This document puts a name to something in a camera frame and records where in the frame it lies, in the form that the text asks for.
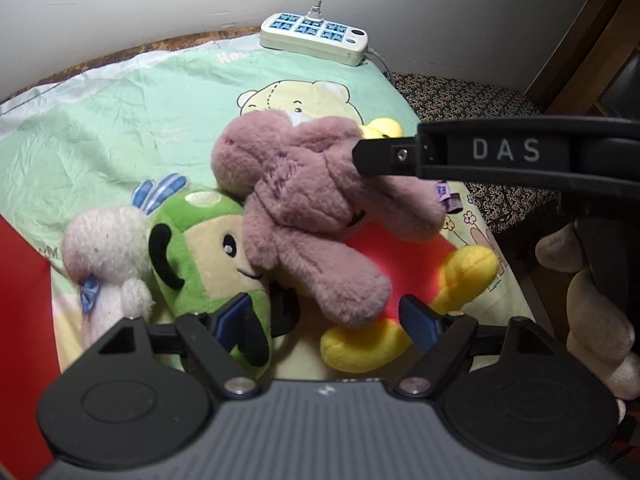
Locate red cardboard box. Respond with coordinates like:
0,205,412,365
0,215,63,471

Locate white power strip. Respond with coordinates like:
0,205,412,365
259,12,369,67

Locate yellow tiger plush toy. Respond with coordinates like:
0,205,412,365
320,117,501,373

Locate grey power strip cord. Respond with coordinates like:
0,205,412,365
366,47,392,80

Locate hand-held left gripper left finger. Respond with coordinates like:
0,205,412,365
95,292,261,396

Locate purple plush rabbit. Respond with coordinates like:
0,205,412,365
210,110,451,331

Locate brown wooden cabinet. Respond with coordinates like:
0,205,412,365
525,0,640,121

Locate person's right hand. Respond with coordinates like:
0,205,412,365
535,220,638,402

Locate green bear print blanket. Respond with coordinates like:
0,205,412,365
0,35,506,381

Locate green plush toy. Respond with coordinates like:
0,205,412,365
131,172,301,381

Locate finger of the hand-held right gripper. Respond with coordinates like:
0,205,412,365
352,134,427,179

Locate white plush toy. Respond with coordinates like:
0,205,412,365
61,207,156,348

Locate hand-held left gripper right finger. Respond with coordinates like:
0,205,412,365
397,294,543,397

